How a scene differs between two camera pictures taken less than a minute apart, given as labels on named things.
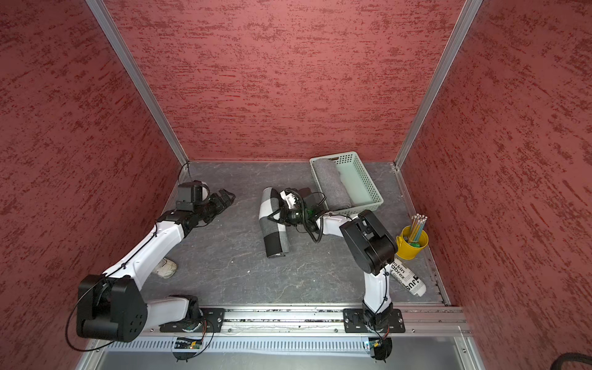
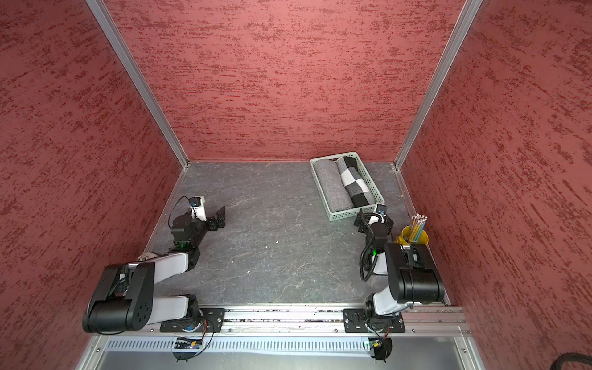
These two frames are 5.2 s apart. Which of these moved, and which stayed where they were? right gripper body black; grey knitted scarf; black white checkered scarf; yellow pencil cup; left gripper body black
Moved: right gripper body black; black white checkered scarf; left gripper body black
Stayed: grey knitted scarf; yellow pencil cup
